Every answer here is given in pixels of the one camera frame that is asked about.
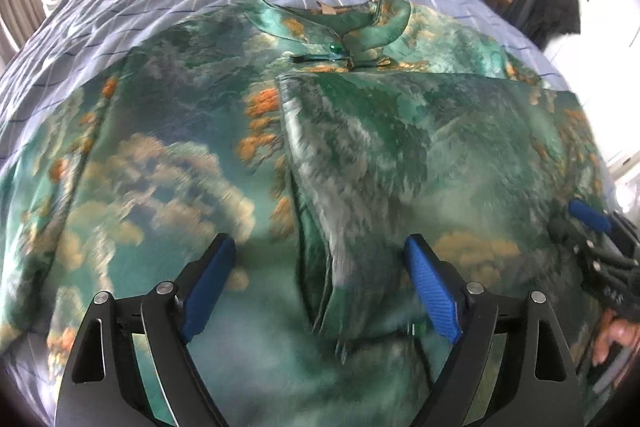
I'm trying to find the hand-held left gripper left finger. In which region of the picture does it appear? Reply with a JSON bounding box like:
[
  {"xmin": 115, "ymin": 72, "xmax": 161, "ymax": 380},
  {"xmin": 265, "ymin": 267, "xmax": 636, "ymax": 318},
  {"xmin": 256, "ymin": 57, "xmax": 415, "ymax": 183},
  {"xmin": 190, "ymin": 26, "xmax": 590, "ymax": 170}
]
[{"xmin": 54, "ymin": 233, "xmax": 237, "ymax": 427}]

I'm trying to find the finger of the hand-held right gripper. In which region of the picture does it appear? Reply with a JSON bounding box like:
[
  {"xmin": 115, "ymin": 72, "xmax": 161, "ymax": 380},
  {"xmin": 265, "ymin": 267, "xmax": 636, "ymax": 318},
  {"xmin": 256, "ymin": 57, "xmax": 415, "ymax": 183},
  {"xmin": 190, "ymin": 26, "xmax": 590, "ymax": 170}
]
[
  {"xmin": 549, "ymin": 218, "xmax": 608, "ymax": 259},
  {"xmin": 568, "ymin": 200, "xmax": 613, "ymax": 234}
]

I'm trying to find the green printed jacket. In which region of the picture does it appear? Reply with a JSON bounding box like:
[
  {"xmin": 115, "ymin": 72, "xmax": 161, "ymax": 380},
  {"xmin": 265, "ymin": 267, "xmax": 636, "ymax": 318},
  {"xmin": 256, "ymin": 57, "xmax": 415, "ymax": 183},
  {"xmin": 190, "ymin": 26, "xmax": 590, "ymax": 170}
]
[{"xmin": 0, "ymin": 0, "xmax": 617, "ymax": 427}]

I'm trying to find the black coat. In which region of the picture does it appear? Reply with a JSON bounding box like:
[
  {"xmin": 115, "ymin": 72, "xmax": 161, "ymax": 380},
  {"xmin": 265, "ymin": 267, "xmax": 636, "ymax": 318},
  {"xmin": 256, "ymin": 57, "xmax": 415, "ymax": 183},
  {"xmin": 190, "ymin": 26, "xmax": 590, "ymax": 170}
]
[{"xmin": 505, "ymin": 0, "xmax": 584, "ymax": 52}]

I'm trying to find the grey curtain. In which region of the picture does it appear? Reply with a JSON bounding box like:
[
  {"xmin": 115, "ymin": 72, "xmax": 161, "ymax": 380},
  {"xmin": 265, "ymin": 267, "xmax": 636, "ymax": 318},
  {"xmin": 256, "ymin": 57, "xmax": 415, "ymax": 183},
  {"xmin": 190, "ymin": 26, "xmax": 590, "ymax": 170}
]
[{"xmin": 0, "ymin": 0, "xmax": 31, "ymax": 58}]

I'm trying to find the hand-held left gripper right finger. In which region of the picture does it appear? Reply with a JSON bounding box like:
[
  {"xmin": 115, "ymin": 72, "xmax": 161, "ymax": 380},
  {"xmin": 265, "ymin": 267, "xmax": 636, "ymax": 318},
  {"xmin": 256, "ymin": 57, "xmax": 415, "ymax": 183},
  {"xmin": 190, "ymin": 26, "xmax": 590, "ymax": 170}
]
[{"xmin": 403, "ymin": 234, "xmax": 587, "ymax": 427}]

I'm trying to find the person's right hand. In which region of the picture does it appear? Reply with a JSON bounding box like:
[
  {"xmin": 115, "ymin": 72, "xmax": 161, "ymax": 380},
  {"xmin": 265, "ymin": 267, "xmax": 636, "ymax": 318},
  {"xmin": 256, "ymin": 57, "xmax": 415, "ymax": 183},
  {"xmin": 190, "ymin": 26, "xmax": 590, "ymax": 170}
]
[{"xmin": 591, "ymin": 311, "xmax": 640, "ymax": 368}]

